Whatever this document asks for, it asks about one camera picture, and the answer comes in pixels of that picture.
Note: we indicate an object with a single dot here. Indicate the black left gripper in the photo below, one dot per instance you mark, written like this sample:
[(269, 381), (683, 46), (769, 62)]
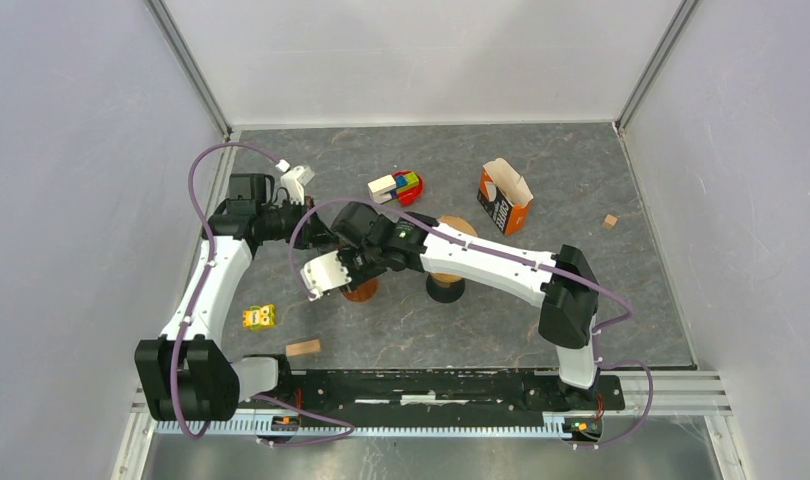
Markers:
[(313, 233)]

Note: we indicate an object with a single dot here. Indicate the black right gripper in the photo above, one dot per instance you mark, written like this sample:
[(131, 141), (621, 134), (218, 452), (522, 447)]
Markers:
[(345, 254)]

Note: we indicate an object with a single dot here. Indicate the orange filter box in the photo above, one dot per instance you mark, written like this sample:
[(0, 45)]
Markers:
[(504, 195)]

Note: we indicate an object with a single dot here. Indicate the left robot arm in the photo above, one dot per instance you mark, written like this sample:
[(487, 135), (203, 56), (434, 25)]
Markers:
[(183, 371)]

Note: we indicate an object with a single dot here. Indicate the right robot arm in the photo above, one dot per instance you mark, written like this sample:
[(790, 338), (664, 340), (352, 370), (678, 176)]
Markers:
[(560, 285)]

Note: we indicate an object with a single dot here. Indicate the amber glass flask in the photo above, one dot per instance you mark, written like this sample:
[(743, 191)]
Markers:
[(363, 292)]

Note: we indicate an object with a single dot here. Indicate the white toy block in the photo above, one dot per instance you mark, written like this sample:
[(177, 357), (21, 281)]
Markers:
[(383, 189)]

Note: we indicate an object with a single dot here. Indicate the red toy block base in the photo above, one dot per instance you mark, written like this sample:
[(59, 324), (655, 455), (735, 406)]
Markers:
[(407, 198)]

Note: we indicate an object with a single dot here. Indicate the lime green toy brick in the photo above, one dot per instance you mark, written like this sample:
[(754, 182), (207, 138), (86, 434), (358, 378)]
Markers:
[(410, 180)]

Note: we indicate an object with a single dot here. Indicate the yellow toy block figure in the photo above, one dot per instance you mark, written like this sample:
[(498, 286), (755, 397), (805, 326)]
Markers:
[(259, 317)]

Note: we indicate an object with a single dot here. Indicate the small wooden plank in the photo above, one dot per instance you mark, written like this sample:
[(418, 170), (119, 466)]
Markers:
[(308, 347)]

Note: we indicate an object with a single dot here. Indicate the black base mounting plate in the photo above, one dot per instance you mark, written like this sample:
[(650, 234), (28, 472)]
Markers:
[(444, 398)]

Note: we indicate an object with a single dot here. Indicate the small wooden cube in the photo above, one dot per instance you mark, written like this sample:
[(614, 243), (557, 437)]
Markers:
[(609, 222)]

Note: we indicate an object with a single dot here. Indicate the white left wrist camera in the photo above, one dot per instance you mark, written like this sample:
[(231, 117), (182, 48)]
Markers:
[(294, 179)]

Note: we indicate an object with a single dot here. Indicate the grey slotted cable duct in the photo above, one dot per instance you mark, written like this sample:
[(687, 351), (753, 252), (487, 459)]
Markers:
[(263, 424)]

